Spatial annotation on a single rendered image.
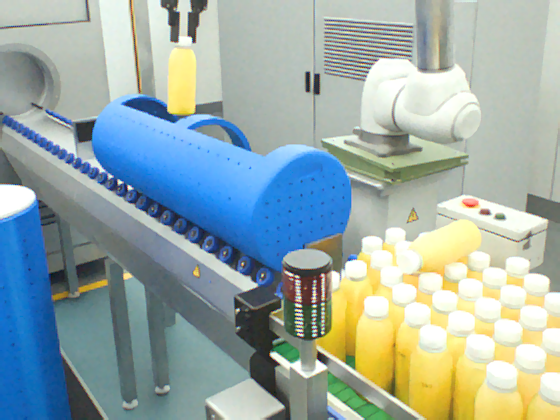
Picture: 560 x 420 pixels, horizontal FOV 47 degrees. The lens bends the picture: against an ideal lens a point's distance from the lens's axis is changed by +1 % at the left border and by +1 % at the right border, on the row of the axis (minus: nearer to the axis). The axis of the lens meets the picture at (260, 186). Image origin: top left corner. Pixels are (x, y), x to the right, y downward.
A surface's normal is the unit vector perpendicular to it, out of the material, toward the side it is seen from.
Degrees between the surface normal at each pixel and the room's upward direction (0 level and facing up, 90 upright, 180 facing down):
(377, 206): 90
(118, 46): 90
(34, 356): 90
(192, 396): 0
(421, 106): 95
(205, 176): 64
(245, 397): 0
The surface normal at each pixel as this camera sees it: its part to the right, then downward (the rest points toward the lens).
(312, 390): 0.58, 0.25
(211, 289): -0.77, -0.11
